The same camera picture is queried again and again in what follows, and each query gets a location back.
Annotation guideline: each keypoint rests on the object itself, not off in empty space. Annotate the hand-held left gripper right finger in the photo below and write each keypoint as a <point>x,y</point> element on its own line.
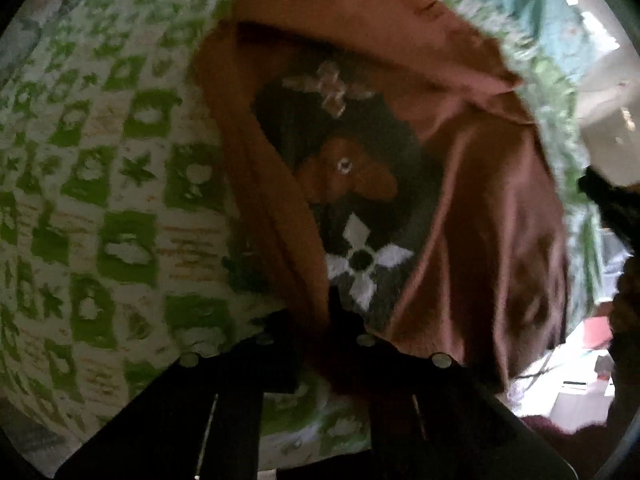
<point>350,330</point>

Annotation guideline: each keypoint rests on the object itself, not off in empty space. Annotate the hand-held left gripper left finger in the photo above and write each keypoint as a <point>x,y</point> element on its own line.
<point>280,355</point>

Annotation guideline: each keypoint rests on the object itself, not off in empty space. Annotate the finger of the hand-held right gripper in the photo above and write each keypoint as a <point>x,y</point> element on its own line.
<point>612,205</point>

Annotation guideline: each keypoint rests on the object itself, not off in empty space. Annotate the orange printed sweater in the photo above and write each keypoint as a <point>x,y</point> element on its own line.
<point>475,260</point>

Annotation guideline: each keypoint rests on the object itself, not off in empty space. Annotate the green checked bedsheet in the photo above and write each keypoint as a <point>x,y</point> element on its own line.
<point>125,185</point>

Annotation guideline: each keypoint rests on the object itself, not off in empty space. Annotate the dark red cloth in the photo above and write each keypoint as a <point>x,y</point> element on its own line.
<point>565,435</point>

